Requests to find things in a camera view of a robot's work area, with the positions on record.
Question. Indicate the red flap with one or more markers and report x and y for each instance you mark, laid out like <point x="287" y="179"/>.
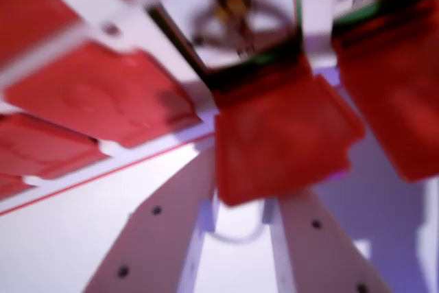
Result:
<point x="281" y="135"/>
<point x="398" y="94"/>
<point x="31" y="8"/>
<point x="41" y="149"/>
<point x="103" y="97"/>

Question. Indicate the red closed flap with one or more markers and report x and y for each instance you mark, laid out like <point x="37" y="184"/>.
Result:
<point x="41" y="149"/>
<point x="31" y="8"/>
<point x="103" y="97"/>

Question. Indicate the red flap under dog card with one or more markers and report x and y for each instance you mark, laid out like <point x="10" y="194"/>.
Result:
<point x="398" y="94"/>

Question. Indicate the red and white game board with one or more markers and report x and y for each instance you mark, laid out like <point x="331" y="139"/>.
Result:
<point x="113" y="22"/>

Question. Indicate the picture card with runner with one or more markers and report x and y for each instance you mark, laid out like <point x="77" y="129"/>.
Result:
<point x="247" y="11"/>

